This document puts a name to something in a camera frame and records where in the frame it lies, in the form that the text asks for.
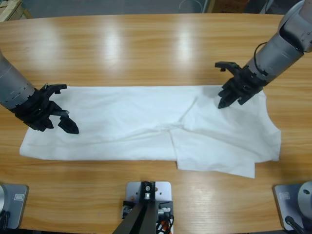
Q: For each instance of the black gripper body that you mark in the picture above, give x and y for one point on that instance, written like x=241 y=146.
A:
x=36 y=112
x=246 y=84

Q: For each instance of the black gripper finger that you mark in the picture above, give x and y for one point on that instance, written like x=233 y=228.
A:
x=65 y=125
x=233 y=100
x=72 y=123
x=225 y=101

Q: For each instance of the white T-shirt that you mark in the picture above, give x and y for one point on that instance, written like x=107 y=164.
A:
x=146 y=117

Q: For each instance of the arm silver base disc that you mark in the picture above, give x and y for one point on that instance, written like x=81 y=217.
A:
x=2 y=200
x=304 y=200

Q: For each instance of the brown cardboard box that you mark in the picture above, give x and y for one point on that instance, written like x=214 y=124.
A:
x=229 y=6

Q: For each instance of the light wooden plank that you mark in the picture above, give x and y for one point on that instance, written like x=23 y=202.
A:
x=210 y=6

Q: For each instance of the wooden pallet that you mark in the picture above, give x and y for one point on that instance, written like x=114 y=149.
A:
x=9 y=9

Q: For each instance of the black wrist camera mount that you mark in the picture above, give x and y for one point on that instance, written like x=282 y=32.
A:
x=225 y=64
x=57 y=87

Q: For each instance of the arm grey base plate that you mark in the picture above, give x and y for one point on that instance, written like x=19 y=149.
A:
x=284 y=202
x=19 y=207

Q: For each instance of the white mount block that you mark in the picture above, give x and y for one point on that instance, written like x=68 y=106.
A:
x=163 y=190

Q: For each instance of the black clamp bracket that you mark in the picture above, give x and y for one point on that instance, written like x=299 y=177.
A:
x=167 y=202

